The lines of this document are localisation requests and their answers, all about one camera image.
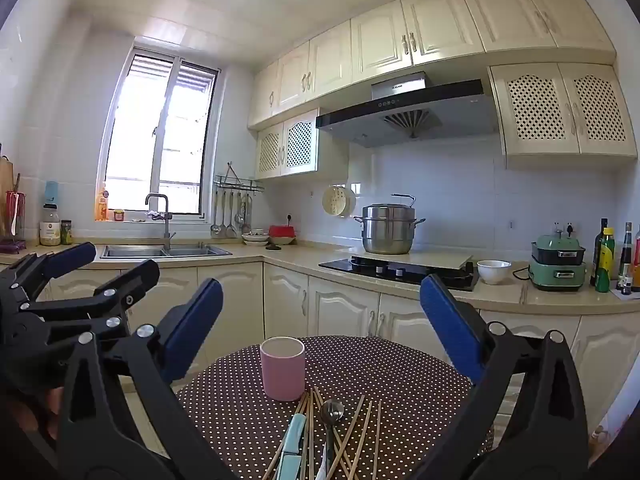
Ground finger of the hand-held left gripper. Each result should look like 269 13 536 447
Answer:
0 241 97 312
24 259 161 342

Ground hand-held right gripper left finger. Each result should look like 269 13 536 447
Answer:
57 277 236 480

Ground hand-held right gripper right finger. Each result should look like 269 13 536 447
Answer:
409 274 591 480

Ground pink cup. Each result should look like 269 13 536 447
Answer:
259 336 306 402

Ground group of wooden chopsticks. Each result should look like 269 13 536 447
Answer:
262 387 383 480

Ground light teal spoon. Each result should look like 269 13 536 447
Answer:
272 412 307 480

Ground person's left hand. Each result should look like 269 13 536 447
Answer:
7 389 63 454

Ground stainless double sink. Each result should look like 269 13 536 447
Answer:
99 242 233 261

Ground jar with white label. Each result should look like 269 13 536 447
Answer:
40 203 62 247

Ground beige stove cover board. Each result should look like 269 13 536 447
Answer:
347 247 475 272

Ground white bowl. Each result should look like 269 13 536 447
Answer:
476 259 512 286

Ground red utensil holder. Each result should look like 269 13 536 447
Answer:
5 190 26 241

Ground black gas hob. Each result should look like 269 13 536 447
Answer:
318 255 481 292

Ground brown polka-dot tablecloth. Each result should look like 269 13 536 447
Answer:
175 335 496 480

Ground hanging metal serving spoon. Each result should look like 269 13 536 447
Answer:
224 191 238 239

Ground wooden cutting board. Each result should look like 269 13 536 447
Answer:
0 156 15 236

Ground stainless steamer pot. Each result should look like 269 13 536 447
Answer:
353 193 427 256

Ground cream lower cabinets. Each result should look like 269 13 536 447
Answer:
0 260 640 441

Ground green electric cooker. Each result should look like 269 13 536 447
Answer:
530 230 587 292

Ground beige kitchen countertop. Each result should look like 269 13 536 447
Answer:
0 240 640 311

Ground red container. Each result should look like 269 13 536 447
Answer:
268 224 297 246

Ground kitchen window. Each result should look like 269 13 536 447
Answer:
97 45 221 221

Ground green bottle yellow cap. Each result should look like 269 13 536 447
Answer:
595 227 616 294

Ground dark glass bottle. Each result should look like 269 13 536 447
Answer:
591 218 609 287

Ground dark sauce bottle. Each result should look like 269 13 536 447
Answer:
617 221 634 292

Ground cream lattice-door cabinet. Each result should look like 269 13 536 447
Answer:
255 109 321 181
487 62 638 171

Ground grey range hood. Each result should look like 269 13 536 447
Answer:
315 71 501 148

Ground wall utensil rack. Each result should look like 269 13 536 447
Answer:
214 161 266 196

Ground cream wall cabinet row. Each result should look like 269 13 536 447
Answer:
247 0 616 131

